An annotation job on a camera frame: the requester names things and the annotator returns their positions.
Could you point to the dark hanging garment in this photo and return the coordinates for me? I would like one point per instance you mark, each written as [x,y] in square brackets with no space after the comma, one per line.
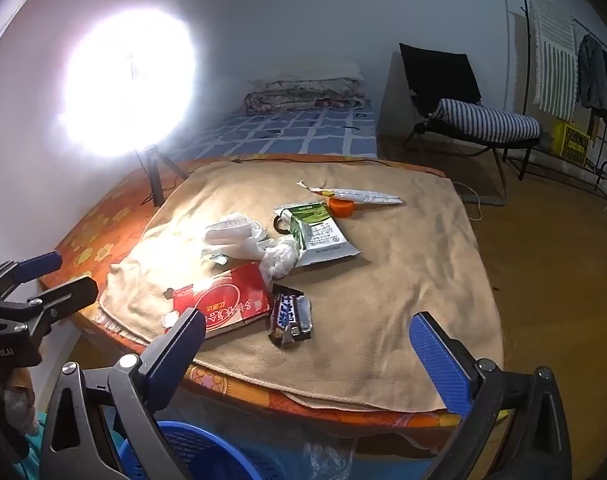
[592,75]

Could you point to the teal cloth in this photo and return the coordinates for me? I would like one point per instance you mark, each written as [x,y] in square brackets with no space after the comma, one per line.
[31,452]

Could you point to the striped cushion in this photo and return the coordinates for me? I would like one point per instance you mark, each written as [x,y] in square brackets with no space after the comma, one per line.
[483,121]

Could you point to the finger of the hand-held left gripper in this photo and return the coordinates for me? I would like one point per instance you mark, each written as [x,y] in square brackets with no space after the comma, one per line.
[38,262]
[63,295]

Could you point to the blue plastic basket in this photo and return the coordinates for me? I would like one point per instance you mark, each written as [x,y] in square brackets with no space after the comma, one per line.
[203,452]

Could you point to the clear plastic bag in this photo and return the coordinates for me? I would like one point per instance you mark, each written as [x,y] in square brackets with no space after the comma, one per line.
[328,460]

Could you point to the black metal clothes rack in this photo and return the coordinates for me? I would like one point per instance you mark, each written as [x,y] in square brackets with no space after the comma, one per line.
[526,60]

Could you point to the white striped towel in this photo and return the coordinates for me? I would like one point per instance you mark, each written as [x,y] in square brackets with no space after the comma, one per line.
[553,55]

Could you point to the orange floral table cover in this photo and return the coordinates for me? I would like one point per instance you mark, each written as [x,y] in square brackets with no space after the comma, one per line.
[93,230]

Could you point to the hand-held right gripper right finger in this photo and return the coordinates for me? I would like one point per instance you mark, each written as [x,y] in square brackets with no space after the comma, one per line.
[441,365]

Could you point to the red cardboard box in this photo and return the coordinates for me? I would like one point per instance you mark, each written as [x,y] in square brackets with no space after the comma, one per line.
[228,300]

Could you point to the white plastic bag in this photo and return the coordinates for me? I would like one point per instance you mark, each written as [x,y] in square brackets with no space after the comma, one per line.
[231,235]

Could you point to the white tissue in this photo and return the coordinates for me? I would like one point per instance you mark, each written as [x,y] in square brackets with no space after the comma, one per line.
[278,260]

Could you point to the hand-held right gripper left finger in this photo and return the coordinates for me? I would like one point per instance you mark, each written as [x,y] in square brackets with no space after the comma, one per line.
[176,360]

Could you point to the blue checked bed sheet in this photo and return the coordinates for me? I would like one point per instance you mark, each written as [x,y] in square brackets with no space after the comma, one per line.
[293,132]

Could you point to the yellow plastic crate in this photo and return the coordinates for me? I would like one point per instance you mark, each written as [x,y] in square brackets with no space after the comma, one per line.
[572,142]

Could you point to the long white snack wrapper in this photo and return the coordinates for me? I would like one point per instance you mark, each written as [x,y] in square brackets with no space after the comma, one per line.
[363,196]

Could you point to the green and white packet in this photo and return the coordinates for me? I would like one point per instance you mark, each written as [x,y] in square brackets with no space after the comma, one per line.
[323,237]

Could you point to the beige towel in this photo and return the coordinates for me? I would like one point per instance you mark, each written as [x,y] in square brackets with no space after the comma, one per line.
[383,285]

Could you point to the black tripod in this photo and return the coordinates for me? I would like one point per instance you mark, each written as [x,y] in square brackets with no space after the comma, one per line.
[153,175]

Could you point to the dark chocolate bar wrapper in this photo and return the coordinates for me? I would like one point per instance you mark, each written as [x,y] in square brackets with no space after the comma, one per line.
[291,317]

